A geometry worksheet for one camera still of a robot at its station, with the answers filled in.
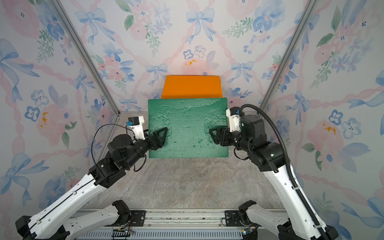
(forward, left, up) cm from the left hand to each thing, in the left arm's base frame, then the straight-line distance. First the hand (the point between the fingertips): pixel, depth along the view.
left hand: (163, 129), depth 63 cm
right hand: (0, -22, -1) cm, 22 cm away
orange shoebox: (+34, -12, -2) cm, 36 cm away
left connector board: (-34, +23, -40) cm, 57 cm away
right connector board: (-32, -38, -39) cm, 63 cm away
